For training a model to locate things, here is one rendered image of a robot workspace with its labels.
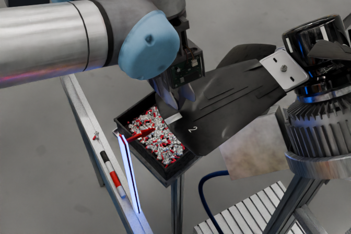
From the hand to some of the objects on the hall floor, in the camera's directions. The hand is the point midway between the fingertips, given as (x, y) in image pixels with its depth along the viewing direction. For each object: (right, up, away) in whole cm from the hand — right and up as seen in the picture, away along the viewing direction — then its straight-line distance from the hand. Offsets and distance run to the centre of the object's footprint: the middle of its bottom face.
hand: (175, 102), depth 76 cm
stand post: (+38, -65, +98) cm, 124 cm away
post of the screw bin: (+1, -62, +100) cm, 118 cm away
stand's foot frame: (+43, -72, +93) cm, 125 cm away
